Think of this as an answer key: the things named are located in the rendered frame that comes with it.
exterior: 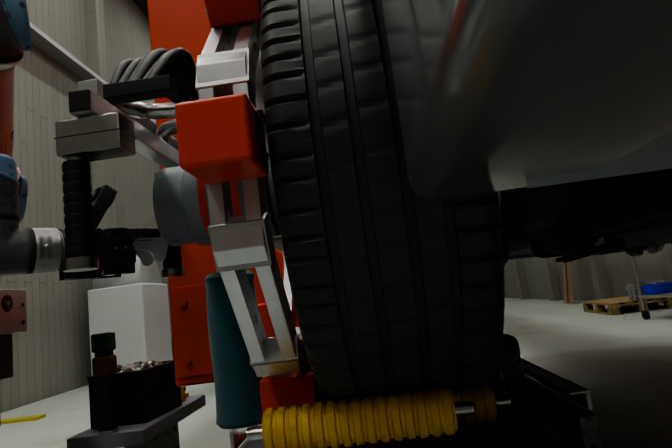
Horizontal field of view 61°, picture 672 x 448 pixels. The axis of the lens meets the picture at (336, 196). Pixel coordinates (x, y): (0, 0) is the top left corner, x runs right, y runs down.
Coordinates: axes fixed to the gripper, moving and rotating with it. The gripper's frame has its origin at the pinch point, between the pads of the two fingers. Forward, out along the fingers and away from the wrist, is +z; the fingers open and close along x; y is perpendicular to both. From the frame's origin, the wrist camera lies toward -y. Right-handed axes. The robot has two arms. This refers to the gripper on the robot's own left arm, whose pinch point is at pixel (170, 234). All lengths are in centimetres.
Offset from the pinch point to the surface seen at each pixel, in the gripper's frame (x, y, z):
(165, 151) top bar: 11.4, -13.1, -5.1
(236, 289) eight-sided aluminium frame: 43.5, 13.4, -12.6
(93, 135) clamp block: 28.5, -9.2, -23.0
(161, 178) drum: 20.9, -5.7, -10.5
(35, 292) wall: -592, -30, 116
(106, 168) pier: -690, -201, 235
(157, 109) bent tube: 21.2, -16.8, -10.5
